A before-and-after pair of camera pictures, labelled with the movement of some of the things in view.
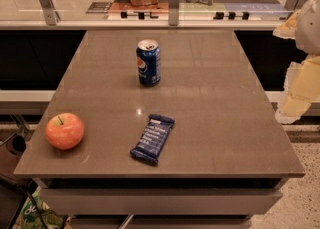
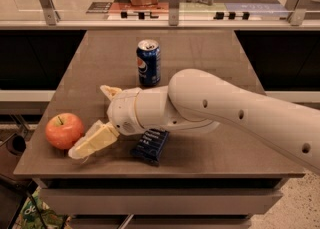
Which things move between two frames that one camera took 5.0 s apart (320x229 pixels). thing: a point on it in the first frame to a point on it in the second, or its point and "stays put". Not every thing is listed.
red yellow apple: (64, 130) stays put
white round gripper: (309, 28) to (122, 113)
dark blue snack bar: (153, 138) stays put
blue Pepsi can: (148, 62) stays put
